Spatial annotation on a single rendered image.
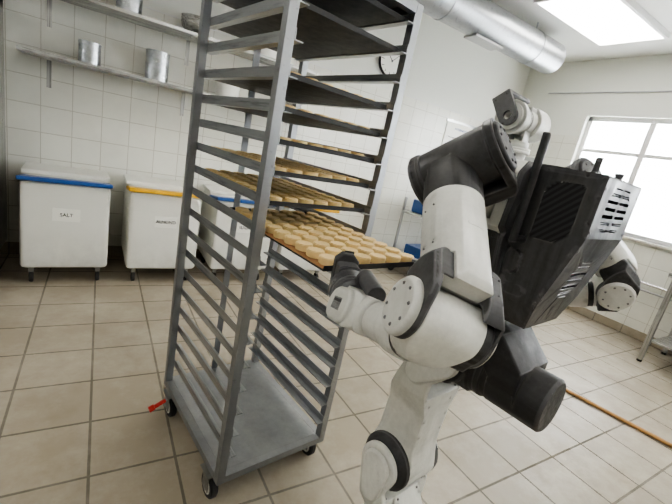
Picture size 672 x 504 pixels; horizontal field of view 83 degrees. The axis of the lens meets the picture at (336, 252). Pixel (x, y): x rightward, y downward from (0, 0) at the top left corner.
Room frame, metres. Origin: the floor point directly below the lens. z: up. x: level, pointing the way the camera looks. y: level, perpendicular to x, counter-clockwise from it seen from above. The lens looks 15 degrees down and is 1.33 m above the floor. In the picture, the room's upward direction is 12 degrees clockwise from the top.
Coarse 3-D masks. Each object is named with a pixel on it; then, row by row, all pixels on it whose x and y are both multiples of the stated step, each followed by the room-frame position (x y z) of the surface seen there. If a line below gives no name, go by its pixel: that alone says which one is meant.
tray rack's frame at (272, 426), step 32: (384, 0) 1.41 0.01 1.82; (256, 64) 1.71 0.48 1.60; (192, 96) 1.55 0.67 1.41; (192, 128) 1.53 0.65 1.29; (192, 160) 1.54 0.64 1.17; (224, 384) 1.60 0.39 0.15; (256, 384) 1.65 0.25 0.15; (192, 416) 1.35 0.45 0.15; (256, 416) 1.43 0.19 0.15; (288, 416) 1.47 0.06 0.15; (256, 448) 1.25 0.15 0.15; (288, 448) 1.28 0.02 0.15
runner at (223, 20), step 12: (264, 0) 1.25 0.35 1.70; (276, 0) 1.19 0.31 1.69; (300, 0) 1.10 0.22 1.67; (228, 12) 1.43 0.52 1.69; (240, 12) 1.36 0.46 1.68; (252, 12) 1.30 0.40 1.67; (264, 12) 1.25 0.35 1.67; (276, 12) 1.23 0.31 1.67; (216, 24) 1.50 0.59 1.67; (228, 24) 1.47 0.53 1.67
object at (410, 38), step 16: (416, 16) 1.38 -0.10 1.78; (416, 32) 1.39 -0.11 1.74; (400, 64) 1.39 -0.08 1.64; (400, 96) 1.39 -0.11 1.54; (384, 128) 1.40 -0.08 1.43; (384, 144) 1.38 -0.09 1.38; (384, 160) 1.38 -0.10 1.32; (384, 176) 1.40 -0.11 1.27; (368, 224) 1.38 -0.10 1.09; (336, 352) 1.39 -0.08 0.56; (336, 368) 1.38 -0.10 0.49; (336, 384) 1.40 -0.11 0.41; (320, 432) 1.38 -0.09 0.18
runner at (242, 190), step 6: (198, 168) 1.52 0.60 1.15; (204, 174) 1.47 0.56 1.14; (210, 174) 1.43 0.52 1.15; (216, 174) 1.39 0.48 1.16; (216, 180) 1.38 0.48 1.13; (222, 180) 1.35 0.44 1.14; (228, 180) 1.31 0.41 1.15; (228, 186) 1.31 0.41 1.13; (234, 186) 1.27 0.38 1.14; (240, 186) 1.24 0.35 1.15; (240, 192) 1.23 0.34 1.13; (246, 192) 1.20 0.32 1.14; (252, 192) 1.18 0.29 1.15; (252, 198) 1.17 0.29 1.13
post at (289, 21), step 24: (288, 0) 1.08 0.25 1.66; (288, 24) 1.08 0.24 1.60; (288, 48) 1.09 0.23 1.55; (288, 72) 1.09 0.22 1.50; (264, 144) 1.09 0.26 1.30; (264, 168) 1.08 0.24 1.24; (264, 192) 1.08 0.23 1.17; (264, 216) 1.09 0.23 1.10; (240, 312) 1.09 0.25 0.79; (240, 336) 1.08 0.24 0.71; (240, 360) 1.09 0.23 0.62; (216, 480) 1.08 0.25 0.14
